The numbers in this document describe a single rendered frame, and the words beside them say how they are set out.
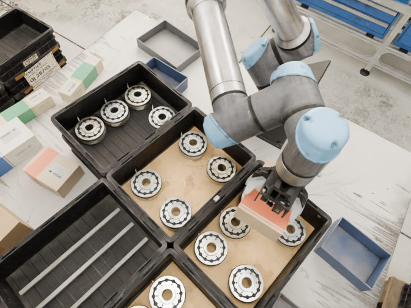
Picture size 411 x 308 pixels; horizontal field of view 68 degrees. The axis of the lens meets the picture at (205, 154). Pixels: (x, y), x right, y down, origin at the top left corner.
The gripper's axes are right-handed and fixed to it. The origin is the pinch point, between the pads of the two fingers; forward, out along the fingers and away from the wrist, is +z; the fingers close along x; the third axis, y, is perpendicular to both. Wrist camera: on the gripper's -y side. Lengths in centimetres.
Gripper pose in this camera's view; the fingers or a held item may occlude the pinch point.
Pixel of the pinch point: (272, 197)
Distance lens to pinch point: 79.3
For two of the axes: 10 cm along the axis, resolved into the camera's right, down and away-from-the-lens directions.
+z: -0.6, 4.7, 8.8
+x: 8.4, 5.1, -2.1
